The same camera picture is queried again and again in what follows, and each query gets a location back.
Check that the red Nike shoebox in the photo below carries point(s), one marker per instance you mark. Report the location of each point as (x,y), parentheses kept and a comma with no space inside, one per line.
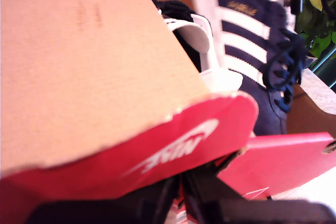
(78,64)

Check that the green leafy houseplant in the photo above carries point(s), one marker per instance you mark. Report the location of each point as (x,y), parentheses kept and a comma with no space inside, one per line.
(317,32)

